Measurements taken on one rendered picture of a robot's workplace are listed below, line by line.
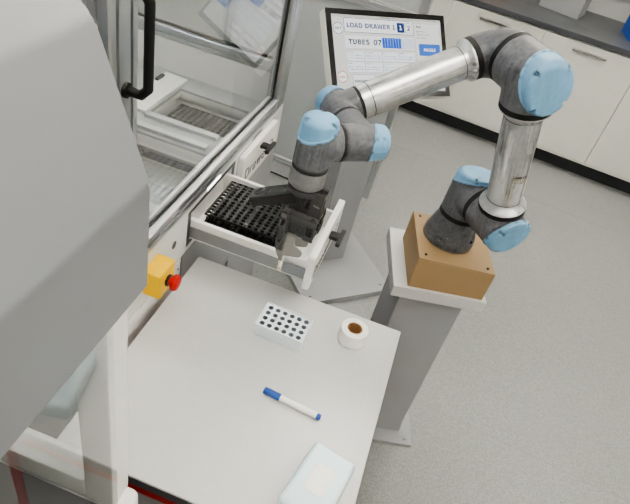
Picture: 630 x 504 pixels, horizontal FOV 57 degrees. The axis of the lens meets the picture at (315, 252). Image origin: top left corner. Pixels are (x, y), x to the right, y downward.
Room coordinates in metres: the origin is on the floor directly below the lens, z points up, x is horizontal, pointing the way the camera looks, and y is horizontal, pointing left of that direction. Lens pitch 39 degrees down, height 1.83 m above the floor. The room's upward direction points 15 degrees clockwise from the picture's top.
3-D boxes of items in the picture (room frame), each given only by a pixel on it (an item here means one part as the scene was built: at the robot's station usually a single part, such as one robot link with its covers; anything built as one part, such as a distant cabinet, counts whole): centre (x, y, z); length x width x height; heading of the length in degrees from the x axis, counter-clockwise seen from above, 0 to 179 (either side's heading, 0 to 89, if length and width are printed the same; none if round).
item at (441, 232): (1.41, -0.37, 0.91); 0.15 x 0.15 x 0.10
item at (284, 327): (0.97, 0.03, 0.78); 0.12 x 0.08 x 0.04; 80
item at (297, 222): (1.01, 0.05, 1.11); 0.09 x 0.08 x 0.12; 80
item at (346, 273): (2.17, -0.07, 0.51); 0.50 x 0.45 x 1.02; 33
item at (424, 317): (1.41, -0.37, 0.38); 0.30 x 0.30 x 0.76; 6
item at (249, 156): (1.58, 0.26, 0.87); 0.29 x 0.02 x 0.11; 172
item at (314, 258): (1.22, -0.02, 0.87); 0.29 x 0.02 x 0.11; 172
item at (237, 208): (1.25, 0.18, 0.87); 0.22 x 0.18 x 0.06; 82
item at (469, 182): (1.41, -0.37, 1.03); 0.13 x 0.12 x 0.14; 30
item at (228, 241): (1.25, 0.19, 0.86); 0.40 x 0.26 x 0.06; 82
